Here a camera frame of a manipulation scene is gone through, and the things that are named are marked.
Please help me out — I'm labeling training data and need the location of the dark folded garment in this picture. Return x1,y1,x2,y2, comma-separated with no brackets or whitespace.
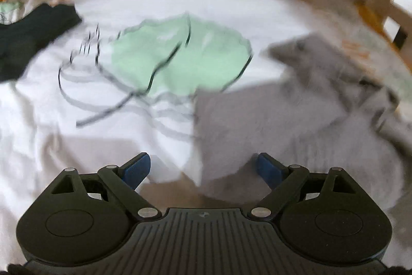
1,3,82,82

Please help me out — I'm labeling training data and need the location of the white leaf print bed sheet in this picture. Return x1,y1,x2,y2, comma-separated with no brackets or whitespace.
1,0,411,266

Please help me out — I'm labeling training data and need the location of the grey knit hooded sweater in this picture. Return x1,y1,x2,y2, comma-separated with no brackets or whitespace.
195,35,411,224

